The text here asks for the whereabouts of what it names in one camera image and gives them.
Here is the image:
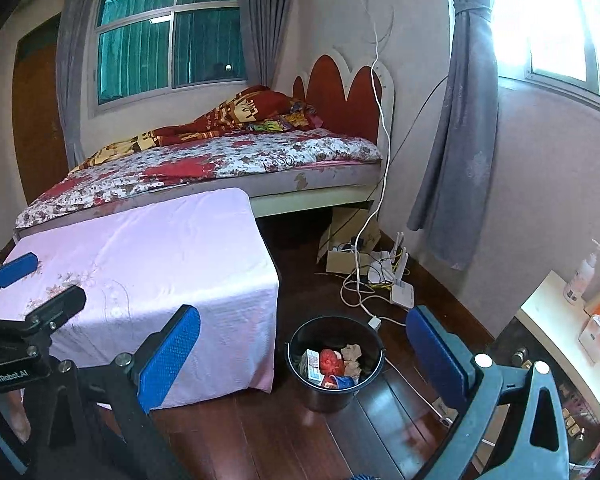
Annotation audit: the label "cardboard box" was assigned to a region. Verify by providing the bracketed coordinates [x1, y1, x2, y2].
[317, 202, 381, 276]

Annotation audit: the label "pink tablecloth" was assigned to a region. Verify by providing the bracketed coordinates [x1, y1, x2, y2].
[0, 187, 281, 411]

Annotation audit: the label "red and white headboard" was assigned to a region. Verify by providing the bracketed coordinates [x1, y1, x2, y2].
[292, 45, 396, 143]

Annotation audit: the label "white floor cable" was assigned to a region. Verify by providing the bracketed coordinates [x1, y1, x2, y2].
[380, 355, 453, 426]

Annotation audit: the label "green glass window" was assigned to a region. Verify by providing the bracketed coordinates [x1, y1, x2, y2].
[87, 0, 248, 118]

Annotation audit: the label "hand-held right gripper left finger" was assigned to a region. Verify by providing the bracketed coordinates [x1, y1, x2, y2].
[35, 304, 202, 480]

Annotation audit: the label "red patterned blanket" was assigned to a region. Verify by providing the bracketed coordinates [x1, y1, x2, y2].
[70, 85, 321, 171]

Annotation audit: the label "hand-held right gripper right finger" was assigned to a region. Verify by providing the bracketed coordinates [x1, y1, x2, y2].
[406, 306, 571, 480]

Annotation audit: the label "red bag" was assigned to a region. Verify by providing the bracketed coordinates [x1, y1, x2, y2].
[317, 349, 346, 376]

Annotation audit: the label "bright window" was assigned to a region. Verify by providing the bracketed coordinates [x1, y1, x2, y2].
[490, 0, 600, 121]

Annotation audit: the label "grey curtain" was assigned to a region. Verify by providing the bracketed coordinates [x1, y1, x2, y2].
[237, 0, 296, 96]
[55, 0, 101, 171]
[407, 0, 501, 271]

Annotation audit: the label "colourful pillow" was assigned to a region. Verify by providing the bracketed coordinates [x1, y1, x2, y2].
[245, 100, 326, 133]

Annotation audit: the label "white pump bottle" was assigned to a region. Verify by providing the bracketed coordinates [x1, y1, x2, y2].
[564, 239, 600, 306]

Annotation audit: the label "black bucket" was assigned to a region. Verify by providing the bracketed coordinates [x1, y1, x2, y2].
[285, 314, 386, 413]

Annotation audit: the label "green and white box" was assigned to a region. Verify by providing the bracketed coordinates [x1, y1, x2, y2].
[300, 349, 323, 386]

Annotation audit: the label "white and orange box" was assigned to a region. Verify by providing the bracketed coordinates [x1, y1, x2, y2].
[580, 305, 600, 363]

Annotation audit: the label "brown wooden door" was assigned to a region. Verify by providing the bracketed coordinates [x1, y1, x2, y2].
[12, 17, 71, 206]

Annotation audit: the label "white network box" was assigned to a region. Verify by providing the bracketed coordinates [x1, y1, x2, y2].
[367, 252, 396, 286]

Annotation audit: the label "bed with floral sheet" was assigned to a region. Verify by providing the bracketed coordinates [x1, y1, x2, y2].
[14, 127, 385, 241]

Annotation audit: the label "tissue scraps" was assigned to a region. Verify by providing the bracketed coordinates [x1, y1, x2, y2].
[341, 344, 363, 376]

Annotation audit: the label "white hanging cable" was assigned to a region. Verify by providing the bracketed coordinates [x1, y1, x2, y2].
[340, 0, 411, 333]

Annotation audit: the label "thin black cable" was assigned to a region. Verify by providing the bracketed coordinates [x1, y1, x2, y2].
[380, 72, 451, 201]

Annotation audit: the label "white and black cabinet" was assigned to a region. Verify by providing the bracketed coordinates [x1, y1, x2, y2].
[485, 270, 600, 466]

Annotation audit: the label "white router with antennas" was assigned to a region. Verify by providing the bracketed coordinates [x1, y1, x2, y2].
[390, 232, 415, 308]

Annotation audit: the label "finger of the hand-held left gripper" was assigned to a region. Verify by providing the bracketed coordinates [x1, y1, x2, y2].
[24, 285, 87, 346]
[0, 252, 39, 311]

